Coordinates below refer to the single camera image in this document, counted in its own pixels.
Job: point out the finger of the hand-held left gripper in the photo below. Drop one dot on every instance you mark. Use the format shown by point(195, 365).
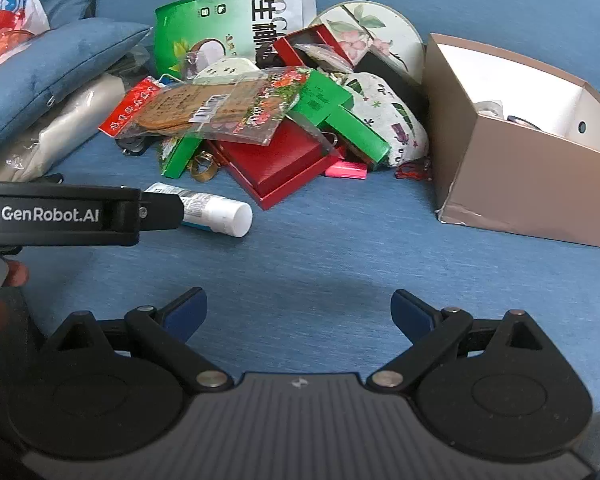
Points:
point(162, 211)

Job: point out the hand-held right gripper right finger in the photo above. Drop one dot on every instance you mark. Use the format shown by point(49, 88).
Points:
point(410, 312)

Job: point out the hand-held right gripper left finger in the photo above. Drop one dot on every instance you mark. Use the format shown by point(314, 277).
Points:
point(187, 312)

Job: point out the small green floral box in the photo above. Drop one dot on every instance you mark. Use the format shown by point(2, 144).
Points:
point(180, 157)

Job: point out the white squeeze tube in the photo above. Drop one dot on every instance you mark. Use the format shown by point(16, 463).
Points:
point(220, 212)

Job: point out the clear packet with wooden disc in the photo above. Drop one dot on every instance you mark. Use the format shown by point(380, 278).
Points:
point(205, 105)

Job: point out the dark red gift box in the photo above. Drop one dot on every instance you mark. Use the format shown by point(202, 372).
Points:
point(275, 160)

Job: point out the tan cardboard box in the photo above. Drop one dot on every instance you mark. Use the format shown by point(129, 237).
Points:
point(510, 180)

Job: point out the black key fob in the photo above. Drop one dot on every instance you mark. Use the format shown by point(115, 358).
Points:
point(132, 146)

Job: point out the blue fabric sofa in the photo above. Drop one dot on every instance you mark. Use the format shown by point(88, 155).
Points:
point(330, 250)

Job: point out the white leaf-print pouch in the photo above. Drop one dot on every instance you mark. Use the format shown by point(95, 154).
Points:
point(225, 66)

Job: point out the floral fabric pouch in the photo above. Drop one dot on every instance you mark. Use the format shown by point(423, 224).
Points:
point(400, 125)

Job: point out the green coconut snack bag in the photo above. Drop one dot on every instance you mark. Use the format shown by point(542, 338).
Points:
point(200, 25)

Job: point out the green cardboard box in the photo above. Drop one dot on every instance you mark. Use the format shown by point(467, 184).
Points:
point(330, 105)

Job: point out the small open red box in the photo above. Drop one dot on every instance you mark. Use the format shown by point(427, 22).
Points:
point(285, 50)

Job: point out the red and white plastic bag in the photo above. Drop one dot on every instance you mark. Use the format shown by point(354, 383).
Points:
point(5, 15)

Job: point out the clear plastic bag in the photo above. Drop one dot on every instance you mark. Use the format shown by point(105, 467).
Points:
point(325, 54)

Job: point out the black box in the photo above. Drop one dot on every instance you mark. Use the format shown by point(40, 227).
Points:
point(380, 67)

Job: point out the round floral tin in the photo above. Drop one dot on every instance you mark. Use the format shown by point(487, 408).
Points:
point(380, 22)

